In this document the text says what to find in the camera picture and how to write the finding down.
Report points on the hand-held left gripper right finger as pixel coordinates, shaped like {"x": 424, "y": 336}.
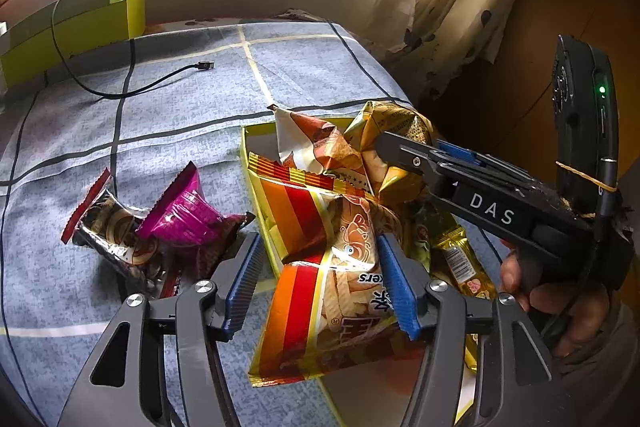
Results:
{"x": 397, "y": 287}

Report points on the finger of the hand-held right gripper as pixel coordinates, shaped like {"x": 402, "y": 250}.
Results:
{"x": 405, "y": 157}
{"x": 462, "y": 152}

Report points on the white and orange snack packet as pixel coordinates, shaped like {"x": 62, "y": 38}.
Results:
{"x": 310, "y": 137}

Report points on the long yellow-green cardboard box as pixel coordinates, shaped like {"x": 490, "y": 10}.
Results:
{"x": 75, "y": 37}

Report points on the person's right forearm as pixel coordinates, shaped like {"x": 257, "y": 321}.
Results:
{"x": 600, "y": 382}

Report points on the dark brown snack packet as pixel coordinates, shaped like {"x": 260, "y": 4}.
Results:
{"x": 110, "y": 227}

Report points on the grey plaid bed sheet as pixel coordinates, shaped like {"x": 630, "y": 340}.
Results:
{"x": 200, "y": 107}

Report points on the person's right hand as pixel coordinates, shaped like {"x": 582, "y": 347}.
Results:
{"x": 570, "y": 312}

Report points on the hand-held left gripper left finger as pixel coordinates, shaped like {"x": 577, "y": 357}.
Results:
{"x": 245, "y": 282}

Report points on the magenta snack packet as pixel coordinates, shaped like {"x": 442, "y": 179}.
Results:
{"x": 180, "y": 212}

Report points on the gold packet with white label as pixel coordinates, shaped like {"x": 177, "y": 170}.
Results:
{"x": 460, "y": 257}

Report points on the yellow-green cardboard tray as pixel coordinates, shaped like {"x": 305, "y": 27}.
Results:
{"x": 246, "y": 142}

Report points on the large orange striped cracker bag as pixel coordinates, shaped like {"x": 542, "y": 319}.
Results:
{"x": 310, "y": 217}

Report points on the yellow puffed snack bag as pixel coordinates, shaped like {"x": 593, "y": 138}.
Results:
{"x": 385, "y": 182}

